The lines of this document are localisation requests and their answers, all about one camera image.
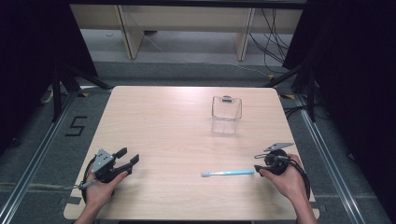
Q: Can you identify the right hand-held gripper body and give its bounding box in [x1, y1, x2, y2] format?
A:
[262, 142, 295, 176]

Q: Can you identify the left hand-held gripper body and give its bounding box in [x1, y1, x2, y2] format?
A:
[91, 147, 134, 184]

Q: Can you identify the light blue toothbrush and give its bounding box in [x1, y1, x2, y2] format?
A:
[200, 168, 256, 178]

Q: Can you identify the person's right hand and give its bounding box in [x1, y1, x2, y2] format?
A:
[259, 153, 308, 205]

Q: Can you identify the person's left hand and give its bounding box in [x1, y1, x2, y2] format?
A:
[84, 170, 129, 210]

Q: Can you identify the clear plastic cup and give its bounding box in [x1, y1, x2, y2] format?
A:
[211, 95, 244, 135]

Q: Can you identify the black metal stand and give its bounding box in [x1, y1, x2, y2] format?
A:
[50, 61, 114, 123]
[262, 61, 318, 123]

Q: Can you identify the black curtain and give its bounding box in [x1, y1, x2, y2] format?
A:
[0, 0, 98, 157]
[282, 0, 396, 216]

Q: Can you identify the light wooden desk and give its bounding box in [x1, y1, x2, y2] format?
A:
[69, 4, 304, 62]

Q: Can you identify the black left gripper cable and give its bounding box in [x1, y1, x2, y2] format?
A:
[80, 154, 98, 204]

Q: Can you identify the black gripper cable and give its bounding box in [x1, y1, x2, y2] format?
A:
[288, 159, 312, 201]
[80, 154, 98, 204]

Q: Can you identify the grey cable plug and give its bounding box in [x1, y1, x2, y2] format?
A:
[61, 178, 98, 191]

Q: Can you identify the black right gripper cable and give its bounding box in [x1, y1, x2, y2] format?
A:
[288, 159, 312, 201]

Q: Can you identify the aluminium floor rail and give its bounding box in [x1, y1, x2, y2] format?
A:
[294, 92, 367, 224]
[0, 91, 78, 224]

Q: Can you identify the bundle of black cables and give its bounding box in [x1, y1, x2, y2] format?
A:
[247, 8, 291, 75]

